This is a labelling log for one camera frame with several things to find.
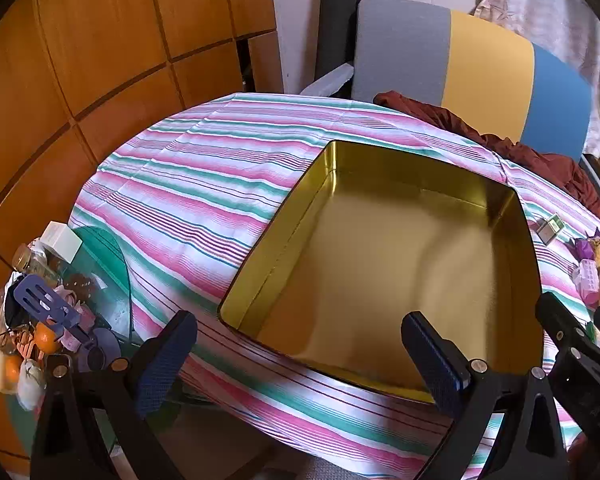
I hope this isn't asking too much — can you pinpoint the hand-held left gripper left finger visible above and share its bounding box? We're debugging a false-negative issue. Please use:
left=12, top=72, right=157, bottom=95
left=30, top=310, right=201, bottom=480

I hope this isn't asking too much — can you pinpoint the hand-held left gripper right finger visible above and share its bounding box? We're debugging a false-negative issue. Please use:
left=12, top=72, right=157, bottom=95
left=401, top=311, right=571, bottom=480

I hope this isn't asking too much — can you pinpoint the pink hair roller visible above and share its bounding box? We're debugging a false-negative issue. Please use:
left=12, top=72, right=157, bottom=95
left=572, top=258, right=600, bottom=306

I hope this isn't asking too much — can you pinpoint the purple packet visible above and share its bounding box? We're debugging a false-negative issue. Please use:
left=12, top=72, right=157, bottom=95
left=572, top=230, right=600, bottom=261

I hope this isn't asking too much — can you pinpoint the small green cream box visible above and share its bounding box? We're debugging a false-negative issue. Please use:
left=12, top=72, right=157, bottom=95
left=536, top=214, right=566, bottom=246

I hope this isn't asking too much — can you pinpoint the gold metal tin box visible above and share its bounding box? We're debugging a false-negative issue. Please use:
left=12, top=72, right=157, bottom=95
left=216, top=140, right=543, bottom=403

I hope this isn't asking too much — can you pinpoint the green glass round table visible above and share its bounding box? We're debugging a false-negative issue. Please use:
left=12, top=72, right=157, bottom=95
left=7, top=226, right=196, bottom=461

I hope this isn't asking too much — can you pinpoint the purple slotted spatula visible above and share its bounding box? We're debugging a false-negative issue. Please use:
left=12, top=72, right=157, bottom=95
left=15, top=274, right=96, bottom=346

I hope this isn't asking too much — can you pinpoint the white plastic bag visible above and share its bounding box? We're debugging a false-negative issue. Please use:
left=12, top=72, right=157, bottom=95
left=17, top=358, right=46, bottom=411

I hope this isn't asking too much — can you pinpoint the white square box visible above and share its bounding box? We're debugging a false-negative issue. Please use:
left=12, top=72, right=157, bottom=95
left=41, top=221, right=83, bottom=263

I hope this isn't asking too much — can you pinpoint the glass jar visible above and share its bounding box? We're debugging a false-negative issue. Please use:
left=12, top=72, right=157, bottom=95
left=12, top=244, right=48, bottom=276

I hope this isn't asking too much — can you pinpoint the dark red cloth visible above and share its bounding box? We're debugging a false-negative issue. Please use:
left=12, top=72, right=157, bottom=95
left=374, top=91, right=600, bottom=221

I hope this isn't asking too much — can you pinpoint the striped pink green tablecloth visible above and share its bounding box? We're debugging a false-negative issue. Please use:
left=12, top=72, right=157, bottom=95
left=69, top=91, right=600, bottom=480

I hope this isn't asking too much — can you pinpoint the grey yellow blue chair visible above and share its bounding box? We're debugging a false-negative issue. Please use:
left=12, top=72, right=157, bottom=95
left=300, top=0, right=600, bottom=201

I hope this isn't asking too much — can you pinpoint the patterned beige curtain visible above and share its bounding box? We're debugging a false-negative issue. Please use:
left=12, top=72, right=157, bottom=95
left=472, top=0, right=600, bottom=161

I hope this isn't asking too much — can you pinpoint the wooden wardrobe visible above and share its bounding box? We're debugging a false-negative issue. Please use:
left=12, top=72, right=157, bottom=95
left=0, top=0, right=286, bottom=461

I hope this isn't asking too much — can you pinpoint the black rolled mat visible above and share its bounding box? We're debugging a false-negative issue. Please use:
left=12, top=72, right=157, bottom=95
left=314, top=0, right=363, bottom=98

